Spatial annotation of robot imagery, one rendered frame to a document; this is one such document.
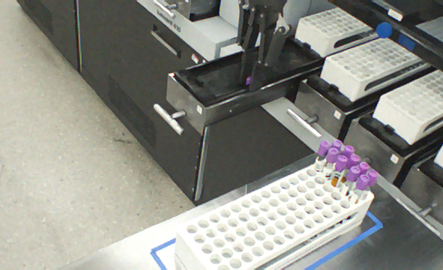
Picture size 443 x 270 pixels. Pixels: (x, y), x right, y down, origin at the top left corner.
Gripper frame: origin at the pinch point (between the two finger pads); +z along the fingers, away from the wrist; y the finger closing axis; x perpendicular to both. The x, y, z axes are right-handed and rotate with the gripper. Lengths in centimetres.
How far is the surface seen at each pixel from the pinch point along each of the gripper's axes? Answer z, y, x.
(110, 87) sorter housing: 63, 84, -12
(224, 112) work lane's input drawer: 6.3, -2.2, 8.0
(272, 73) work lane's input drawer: 3.8, 1.3, -7.7
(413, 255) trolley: 2.4, -47.7, 7.2
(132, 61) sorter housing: 41, 67, -12
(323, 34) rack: -2.4, 1.4, -22.2
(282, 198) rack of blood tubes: -2.9, -31.1, 21.2
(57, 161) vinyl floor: 84, 77, 15
